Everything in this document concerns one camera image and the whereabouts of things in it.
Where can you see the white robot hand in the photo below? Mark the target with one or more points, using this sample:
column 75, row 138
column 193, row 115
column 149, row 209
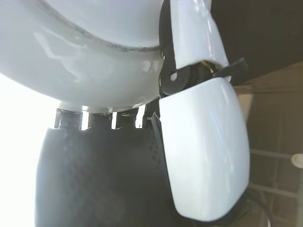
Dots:
column 99, row 179

